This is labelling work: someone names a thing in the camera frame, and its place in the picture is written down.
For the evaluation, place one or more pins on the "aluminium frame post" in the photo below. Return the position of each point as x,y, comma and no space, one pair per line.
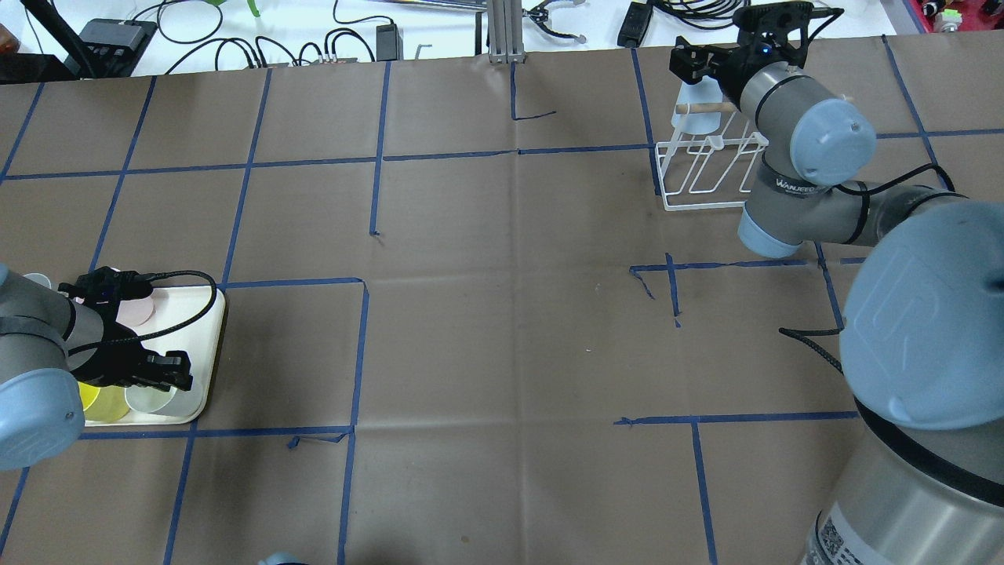
505,40

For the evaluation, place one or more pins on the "cream plastic cup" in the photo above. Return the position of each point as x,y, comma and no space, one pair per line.
152,401

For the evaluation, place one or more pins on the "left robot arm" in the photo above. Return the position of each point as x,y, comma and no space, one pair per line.
52,340

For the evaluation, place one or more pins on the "cream serving tray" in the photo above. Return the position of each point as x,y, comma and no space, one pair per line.
200,340

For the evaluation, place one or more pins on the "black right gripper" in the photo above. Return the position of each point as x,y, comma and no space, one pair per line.
735,73

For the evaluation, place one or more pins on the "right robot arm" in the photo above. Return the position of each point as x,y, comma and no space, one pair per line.
921,339

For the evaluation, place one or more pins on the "yellow plastic cup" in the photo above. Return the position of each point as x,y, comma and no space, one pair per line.
103,404

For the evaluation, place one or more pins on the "white wire cup rack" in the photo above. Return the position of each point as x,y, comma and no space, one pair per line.
711,171

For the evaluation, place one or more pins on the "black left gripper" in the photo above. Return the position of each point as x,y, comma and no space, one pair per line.
100,336

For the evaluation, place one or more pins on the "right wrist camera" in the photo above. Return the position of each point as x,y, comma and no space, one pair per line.
777,19

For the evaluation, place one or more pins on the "black power adapter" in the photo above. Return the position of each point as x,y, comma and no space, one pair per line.
635,24

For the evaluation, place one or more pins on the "pink plastic cup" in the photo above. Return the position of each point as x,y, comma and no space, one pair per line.
135,312

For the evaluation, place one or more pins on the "light blue plastic cup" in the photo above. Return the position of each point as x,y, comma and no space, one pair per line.
698,123

